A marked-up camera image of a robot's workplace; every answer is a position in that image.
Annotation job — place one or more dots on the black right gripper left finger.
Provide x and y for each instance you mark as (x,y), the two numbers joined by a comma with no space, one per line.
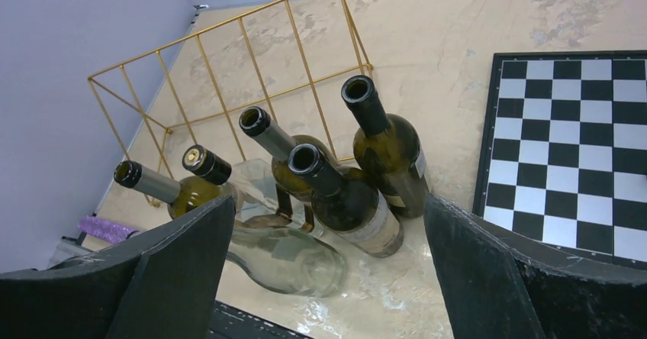
(161,283)

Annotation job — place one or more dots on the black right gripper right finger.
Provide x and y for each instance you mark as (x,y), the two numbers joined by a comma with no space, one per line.
(499,284)

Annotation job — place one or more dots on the olive bottle silver neck foil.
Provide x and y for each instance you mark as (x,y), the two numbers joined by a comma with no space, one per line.
(180,196)

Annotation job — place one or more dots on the clear round glass bottle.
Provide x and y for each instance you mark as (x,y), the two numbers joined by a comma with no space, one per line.
(287,261)

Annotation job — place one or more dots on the clear square bottle black cap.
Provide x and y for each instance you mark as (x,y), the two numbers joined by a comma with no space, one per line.
(261,203)

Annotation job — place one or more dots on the dark green bottle white label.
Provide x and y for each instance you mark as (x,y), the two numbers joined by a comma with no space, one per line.
(347,203)

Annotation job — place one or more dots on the dark green bottle right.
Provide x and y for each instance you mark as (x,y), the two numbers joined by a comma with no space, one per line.
(387,147)

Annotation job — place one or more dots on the black white chessboard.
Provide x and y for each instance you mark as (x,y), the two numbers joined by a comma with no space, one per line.
(563,152)

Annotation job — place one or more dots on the purple handled microphone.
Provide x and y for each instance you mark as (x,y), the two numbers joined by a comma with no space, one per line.
(106,230)

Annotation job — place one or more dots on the gold wire wine rack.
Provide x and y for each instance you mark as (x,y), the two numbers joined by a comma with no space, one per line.
(286,56)

